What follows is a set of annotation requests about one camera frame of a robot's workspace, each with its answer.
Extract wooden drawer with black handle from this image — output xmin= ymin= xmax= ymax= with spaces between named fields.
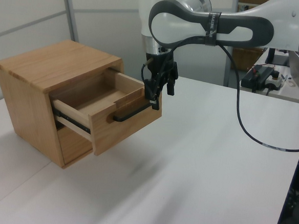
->
xmin=48 ymin=64 xmax=166 ymax=161

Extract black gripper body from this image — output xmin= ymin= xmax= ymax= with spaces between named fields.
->
xmin=144 ymin=49 xmax=180 ymax=87

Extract pale scissors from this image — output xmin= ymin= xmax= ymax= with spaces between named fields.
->
xmin=280 ymin=73 xmax=297 ymax=87

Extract black monitor stand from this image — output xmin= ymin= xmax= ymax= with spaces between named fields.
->
xmin=266 ymin=47 xmax=277 ymax=66

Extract wooden drawer without handle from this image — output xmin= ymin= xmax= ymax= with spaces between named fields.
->
xmin=55 ymin=125 xmax=95 ymax=165

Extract black electronics box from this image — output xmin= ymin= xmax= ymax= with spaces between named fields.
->
xmin=240 ymin=63 xmax=275 ymax=94

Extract emergency stop button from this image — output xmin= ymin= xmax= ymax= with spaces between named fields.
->
xmin=265 ymin=70 xmax=284 ymax=92

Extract grey partition post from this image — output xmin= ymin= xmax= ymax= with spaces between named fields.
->
xmin=57 ymin=0 xmax=82 ymax=43

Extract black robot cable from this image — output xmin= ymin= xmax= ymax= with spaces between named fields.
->
xmin=208 ymin=41 xmax=299 ymax=154

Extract black strap on arm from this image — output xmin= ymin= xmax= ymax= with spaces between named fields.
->
xmin=204 ymin=10 xmax=222 ymax=47

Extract wooden cabinet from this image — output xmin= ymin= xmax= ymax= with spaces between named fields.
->
xmin=0 ymin=34 xmax=126 ymax=173

